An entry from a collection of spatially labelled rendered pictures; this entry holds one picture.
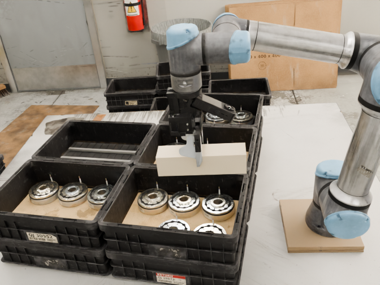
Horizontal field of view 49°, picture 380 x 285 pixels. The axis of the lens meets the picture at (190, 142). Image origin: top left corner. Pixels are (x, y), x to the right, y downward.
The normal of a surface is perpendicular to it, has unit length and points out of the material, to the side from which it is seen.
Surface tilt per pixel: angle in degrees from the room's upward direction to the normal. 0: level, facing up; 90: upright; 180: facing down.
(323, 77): 73
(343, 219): 98
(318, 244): 1
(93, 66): 90
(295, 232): 1
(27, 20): 90
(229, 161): 90
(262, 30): 47
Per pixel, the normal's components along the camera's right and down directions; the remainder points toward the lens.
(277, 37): -0.03, 0.14
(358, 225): -0.10, 0.64
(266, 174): -0.08, -0.85
